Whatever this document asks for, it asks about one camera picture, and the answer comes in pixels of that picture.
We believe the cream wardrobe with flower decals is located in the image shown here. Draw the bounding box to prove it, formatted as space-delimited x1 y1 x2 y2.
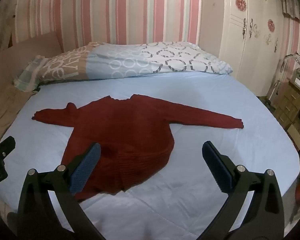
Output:
219 0 287 98

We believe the cardboard box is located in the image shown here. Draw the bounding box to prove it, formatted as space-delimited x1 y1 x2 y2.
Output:
287 122 300 150

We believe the printed blue beige duvet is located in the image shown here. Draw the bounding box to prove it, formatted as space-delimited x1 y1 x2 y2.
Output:
13 41 233 90

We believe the beige patterned blanket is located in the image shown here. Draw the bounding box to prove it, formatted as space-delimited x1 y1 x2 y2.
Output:
0 85 30 145

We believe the dark red knit sweater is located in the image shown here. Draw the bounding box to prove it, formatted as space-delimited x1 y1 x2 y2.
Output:
31 94 245 201

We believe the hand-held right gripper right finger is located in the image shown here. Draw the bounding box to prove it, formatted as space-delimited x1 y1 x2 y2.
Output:
202 141 285 240

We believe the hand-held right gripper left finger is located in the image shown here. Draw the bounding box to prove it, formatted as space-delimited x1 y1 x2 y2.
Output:
17 142 102 240

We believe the silver desk lamp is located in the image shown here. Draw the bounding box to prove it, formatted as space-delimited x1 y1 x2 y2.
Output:
275 51 300 98

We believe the wooden chest of drawers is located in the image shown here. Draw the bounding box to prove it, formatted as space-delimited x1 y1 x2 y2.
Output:
275 77 300 133

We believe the pink padded headboard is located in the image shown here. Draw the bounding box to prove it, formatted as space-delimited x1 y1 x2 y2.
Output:
0 31 64 110

